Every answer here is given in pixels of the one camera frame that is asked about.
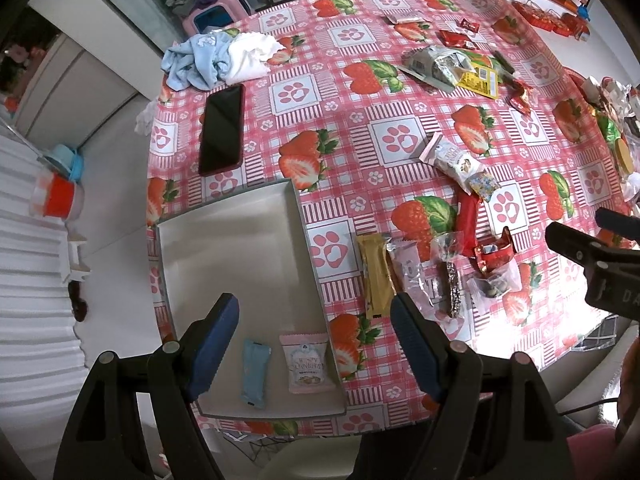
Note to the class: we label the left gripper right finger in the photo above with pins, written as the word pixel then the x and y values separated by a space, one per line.
pixel 424 344

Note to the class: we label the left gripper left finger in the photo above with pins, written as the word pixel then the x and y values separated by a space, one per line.
pixel 194 359

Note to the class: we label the light blue snack bar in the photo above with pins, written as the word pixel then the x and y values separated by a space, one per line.
pixel 255 361

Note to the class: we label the pink purple snack bar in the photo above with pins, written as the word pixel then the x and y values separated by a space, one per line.
pixel 407 268

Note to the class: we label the gold snack bar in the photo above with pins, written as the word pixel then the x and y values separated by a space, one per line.
pixel 379 287

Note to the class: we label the clear bag of candies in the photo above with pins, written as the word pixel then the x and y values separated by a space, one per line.
pixel 486 292

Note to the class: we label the clear chocolate bar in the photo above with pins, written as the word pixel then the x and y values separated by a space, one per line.
pixel 446 249

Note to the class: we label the pink crispy cranberry snack packet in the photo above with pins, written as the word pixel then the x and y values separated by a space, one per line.
pixel 305 357

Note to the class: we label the red gold candy wrapper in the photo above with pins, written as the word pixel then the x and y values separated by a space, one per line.
pixel 493 256

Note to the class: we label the long red snack packet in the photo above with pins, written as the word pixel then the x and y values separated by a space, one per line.
pixel 466 221

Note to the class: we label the floral blue yellow candy packet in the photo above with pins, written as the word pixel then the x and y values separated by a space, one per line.
pixel 483 184

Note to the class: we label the grey rectangular tray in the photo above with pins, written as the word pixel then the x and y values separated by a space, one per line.
pixel 253 244

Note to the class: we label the round yellow tin lid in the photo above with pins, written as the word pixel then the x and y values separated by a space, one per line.
pixel 623 156

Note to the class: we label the red plaid strawberry tablecloth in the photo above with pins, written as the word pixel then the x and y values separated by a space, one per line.
pixel 338 119

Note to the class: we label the red white plastic container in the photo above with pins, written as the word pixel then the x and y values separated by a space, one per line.
pixel 55 197

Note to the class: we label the black smartphone red case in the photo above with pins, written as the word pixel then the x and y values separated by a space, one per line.
pixel 221 146

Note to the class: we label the blue plastic cup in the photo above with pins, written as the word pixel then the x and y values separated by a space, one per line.
pixel 66 161

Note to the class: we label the yellow snack packet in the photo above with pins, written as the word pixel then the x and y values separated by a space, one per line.
pixel 481 80

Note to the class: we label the grey white foil snack bag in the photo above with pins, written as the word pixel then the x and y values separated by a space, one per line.
pixel 439 67

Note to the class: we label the red chinese snack packet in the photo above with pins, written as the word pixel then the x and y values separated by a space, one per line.
pixel 456 40

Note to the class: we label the light blue cloth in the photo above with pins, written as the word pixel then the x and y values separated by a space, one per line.
pixel 200 62

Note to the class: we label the white cloth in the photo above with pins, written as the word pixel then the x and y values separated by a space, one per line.
pixel 249 53

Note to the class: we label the pink plastic stool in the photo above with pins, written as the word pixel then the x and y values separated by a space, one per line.
pixel 205 15

